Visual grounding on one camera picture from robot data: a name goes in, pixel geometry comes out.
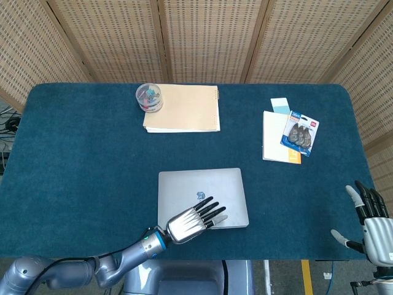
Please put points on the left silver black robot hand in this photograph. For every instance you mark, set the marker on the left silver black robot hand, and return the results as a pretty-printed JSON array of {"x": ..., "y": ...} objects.
[{"x": 187, "y": 225}]

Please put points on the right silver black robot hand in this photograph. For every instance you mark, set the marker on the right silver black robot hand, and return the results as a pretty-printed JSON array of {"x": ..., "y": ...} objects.
[{"x": 379, "y": 239}]

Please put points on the silver laptop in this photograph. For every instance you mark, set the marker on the silver laptop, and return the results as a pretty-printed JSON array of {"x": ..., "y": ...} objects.
[{"x": 196, "y": 181}]

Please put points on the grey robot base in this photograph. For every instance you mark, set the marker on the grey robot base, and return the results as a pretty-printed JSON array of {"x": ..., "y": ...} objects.
[{"x": 190, "y": 276}]

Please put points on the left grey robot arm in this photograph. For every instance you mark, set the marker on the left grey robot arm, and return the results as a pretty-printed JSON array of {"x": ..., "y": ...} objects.
[{"x": 107, "y": 270}]

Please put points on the white notepad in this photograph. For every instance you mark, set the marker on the white notepad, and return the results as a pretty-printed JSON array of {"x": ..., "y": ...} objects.
[{"x": 273, "y": 138}]

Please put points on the blue felt table mat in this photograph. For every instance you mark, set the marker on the blue felt table mat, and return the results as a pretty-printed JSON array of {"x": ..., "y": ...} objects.
[{"x": 107, "y": 159}]

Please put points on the tan kraft spiral notebook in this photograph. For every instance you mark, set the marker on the tan kraft spiral notebook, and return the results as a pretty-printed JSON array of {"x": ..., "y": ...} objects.
[{"x": 190, "y": 110}]

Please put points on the correction tape blister pack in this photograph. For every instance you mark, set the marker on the correction tape blister pack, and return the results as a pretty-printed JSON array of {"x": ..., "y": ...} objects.
[{"x": 299, "y": 133}]

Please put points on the clear round clip container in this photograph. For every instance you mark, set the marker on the clear round clip container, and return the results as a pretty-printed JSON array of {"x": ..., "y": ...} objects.
[{"x": 150, "y": 98}]

